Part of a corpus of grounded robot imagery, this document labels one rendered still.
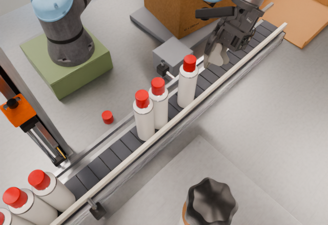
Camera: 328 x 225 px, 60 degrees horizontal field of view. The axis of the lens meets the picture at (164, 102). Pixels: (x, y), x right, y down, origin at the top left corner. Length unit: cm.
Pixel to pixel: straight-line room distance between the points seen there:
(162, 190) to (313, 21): 93
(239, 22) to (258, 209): 48
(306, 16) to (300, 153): 63
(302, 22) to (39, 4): 99
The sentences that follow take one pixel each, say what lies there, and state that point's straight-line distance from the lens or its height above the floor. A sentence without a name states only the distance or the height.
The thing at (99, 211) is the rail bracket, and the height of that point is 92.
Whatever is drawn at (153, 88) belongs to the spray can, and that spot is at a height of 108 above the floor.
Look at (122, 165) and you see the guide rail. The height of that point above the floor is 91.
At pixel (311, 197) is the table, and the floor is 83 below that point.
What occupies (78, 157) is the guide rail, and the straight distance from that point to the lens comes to 75.
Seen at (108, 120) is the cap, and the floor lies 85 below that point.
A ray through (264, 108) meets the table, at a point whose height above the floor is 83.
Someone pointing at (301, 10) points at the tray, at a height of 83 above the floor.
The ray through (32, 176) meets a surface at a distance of 63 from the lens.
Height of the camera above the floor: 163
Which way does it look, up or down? 57 degrees down
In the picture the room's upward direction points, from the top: straight up
